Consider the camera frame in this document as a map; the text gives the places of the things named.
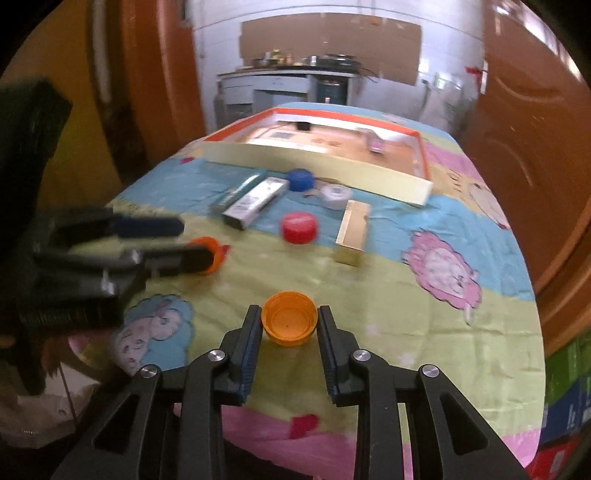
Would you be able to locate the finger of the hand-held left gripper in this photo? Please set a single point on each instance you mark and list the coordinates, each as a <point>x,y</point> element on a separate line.
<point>184,258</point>
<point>147,226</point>

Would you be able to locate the grey kitchen counter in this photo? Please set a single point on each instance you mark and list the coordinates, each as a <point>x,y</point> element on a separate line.
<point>268,87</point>

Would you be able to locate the white rectangular box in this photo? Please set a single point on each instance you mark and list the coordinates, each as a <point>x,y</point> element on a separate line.
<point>254,203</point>

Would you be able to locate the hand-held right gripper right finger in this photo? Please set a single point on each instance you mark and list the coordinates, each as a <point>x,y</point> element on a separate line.
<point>328,355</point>

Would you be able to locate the light orange bottle cap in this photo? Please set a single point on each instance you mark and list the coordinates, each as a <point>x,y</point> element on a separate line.
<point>289,318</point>

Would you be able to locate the cardboard sheets on wall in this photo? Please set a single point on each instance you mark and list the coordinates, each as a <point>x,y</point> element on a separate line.
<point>286,39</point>

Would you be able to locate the teal tube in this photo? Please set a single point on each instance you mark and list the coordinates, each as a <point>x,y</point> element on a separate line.
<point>238,189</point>

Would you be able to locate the red bottle cap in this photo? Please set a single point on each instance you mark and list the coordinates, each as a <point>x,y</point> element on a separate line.
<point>299,227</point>

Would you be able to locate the shallow cardboard box tray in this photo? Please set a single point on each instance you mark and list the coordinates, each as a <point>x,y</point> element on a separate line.
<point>323,170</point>

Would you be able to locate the gold rectangular box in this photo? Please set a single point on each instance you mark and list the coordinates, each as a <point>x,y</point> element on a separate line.
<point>353,230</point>

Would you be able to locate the blue bottle cap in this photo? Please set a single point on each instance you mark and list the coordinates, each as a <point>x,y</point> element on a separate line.
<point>300,180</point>

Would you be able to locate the red cardboard box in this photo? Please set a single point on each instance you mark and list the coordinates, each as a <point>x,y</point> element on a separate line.
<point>556,457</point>

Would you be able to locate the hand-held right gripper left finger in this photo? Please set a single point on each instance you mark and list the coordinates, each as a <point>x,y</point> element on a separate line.
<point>249,353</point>

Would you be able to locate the dark orange bottle cap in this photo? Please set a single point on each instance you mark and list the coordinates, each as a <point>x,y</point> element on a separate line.
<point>214,251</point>

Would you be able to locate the white tape roll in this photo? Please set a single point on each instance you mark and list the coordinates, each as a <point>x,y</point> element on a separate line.
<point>334,196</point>

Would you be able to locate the green cardboard boxes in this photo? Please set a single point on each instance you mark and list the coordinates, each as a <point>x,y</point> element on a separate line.
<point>570,383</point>

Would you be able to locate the green air fryer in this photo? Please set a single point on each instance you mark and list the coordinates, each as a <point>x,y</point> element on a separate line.
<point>333,91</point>

